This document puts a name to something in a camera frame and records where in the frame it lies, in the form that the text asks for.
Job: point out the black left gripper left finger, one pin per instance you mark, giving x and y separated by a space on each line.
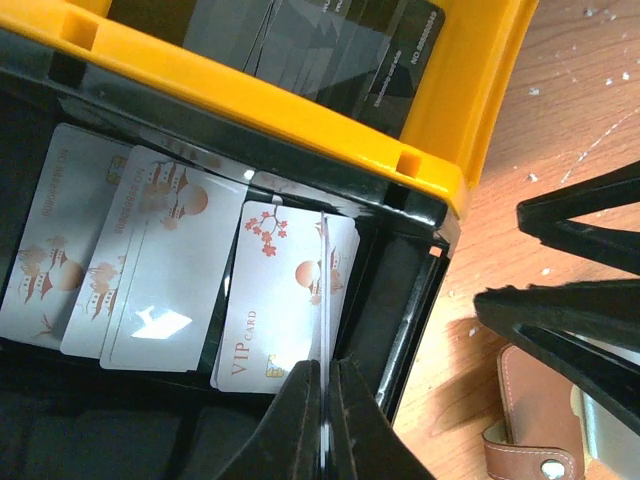
286 442

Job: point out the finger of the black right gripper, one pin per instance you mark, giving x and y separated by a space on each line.
551 219
559 326

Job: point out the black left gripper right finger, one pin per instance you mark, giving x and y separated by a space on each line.
364 444

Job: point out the brown leather card holder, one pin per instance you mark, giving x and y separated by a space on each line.
552 429

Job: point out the white patterned credit card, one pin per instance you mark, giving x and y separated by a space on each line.
325 354

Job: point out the dark credit card stack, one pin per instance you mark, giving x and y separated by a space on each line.
320 55

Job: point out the silver credit card stack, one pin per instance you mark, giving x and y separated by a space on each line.
139 261

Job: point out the yellow bin middle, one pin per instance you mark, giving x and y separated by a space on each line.
420 118

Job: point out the black bin left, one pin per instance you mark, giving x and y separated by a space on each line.
63 418

